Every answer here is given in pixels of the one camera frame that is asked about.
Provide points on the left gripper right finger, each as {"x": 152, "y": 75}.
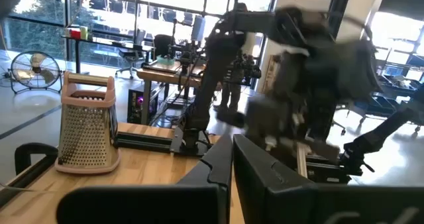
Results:
{"x": 298, "y": 204}

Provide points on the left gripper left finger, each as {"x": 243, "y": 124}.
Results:
{"x": 149, "y": 204}

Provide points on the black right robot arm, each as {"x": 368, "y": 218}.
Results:
{"x": 212, "y": 85}

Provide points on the person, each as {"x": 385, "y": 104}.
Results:
{"x": 232, "y": 94}

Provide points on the black stand leg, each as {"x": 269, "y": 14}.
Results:
{"x": 381, "y": 134}

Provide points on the blue storage bins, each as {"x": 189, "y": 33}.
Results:
{"x": 384, "y": 103}

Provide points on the black desktop computer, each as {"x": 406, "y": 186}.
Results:
{"x": 139, "y": 104}

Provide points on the black table clamp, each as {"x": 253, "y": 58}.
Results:
{"x": 33, "y": 147}

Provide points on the wooden workbench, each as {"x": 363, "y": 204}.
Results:
{"x": 159, "y": 75}

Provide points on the grey monitor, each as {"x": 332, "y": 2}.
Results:
{"x": 198, "y": 28}

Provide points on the teal tray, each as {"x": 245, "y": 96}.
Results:
{"x": 165, "y": 61}

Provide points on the black office chair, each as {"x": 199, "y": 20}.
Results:
{"x": 162, "y": 46}

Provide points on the grey office chair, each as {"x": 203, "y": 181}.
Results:
{"x": 130, "y": 53}

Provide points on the black top desk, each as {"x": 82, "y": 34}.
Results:
{"x": 99, "y": 42}

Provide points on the black floor fan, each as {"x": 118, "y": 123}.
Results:
{"x": 34, "y": 70}

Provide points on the pale green cup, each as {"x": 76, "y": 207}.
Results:
{"x": 83, "y": 32}

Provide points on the red cup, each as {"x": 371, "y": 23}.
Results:
{"x": 75, "y": 34}

